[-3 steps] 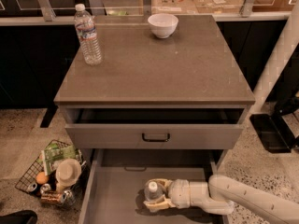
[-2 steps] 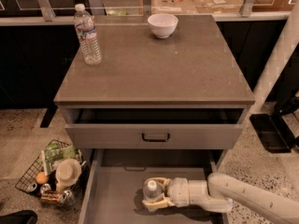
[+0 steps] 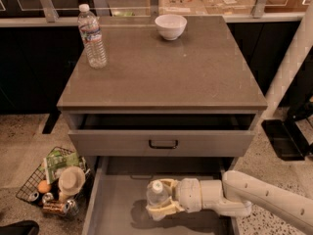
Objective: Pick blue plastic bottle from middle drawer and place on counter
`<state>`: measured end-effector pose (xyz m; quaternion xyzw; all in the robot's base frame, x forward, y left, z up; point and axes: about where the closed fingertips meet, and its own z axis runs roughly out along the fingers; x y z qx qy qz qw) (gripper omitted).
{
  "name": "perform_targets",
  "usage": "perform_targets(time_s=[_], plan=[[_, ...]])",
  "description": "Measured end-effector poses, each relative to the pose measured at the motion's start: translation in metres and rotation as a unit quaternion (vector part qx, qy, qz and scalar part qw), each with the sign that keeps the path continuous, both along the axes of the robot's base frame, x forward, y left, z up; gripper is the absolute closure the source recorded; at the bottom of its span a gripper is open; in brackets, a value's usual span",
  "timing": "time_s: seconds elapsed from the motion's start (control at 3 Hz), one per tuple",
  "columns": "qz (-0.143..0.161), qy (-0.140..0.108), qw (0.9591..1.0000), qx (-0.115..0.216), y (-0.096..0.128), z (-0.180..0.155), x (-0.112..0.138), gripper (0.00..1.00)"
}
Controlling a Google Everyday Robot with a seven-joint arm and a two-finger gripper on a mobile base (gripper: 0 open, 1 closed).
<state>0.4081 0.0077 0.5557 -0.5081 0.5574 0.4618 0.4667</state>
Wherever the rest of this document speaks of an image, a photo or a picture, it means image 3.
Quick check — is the grey middle drawer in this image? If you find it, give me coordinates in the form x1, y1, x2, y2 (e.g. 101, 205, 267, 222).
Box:
82, 157, 235, 235

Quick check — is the blue plastic bottle white cap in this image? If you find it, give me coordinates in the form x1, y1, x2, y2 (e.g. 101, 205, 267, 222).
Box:
146, 180, 168, 206

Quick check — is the black drawer handle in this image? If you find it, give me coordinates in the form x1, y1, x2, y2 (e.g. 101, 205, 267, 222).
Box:
149, 140, 179, 150

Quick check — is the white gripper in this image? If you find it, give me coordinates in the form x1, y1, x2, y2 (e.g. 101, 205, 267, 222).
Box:
146, 178, 224, 221

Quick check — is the green chip bag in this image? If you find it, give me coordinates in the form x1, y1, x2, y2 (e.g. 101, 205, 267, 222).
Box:
43, 147, 86, 184

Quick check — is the grey drawer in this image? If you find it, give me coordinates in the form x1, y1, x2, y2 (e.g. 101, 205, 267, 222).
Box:
82, 157, 235, 235
66, 113, 257, 157

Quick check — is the brown patterned can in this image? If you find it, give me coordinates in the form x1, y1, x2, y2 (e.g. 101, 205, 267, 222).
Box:
42, 201, 69, 215

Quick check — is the grey metal railing frame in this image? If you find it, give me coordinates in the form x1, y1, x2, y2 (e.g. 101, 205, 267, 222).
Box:
0, 0, 312, 25

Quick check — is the white bowl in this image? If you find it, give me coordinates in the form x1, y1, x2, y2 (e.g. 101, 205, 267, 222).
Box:
155, 15, 187, 40

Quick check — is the clear water bottle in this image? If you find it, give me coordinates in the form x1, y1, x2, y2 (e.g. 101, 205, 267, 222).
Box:
77, 4, 108, 69

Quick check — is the beige round lid container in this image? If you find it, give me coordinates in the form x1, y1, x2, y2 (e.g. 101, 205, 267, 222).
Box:
58, 166, 86, 196

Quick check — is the black object bottom left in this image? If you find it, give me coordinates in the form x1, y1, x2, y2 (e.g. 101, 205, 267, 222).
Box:
0, 220, 39, 235

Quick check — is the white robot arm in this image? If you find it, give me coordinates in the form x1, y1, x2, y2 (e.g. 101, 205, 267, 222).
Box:
146, 170, 313, 235

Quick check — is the silver soda can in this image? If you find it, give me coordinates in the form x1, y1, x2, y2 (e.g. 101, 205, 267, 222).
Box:
42, 192, 55, 204

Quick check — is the grey top drawer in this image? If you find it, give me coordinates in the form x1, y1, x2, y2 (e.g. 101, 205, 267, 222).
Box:
66, 113, 257, 157

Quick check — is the orange fruit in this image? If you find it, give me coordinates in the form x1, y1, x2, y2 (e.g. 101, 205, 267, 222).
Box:
37, 180, 52, 194

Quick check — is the grey drawer cabinet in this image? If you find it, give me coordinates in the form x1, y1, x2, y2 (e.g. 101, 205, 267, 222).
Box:
56, 15, 269, 235

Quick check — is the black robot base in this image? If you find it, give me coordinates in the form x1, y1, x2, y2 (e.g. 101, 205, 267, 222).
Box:
261, 97, 313, 161

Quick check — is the black wire basket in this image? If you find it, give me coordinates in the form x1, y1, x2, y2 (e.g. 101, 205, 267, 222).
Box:
16, 160, 92, 216

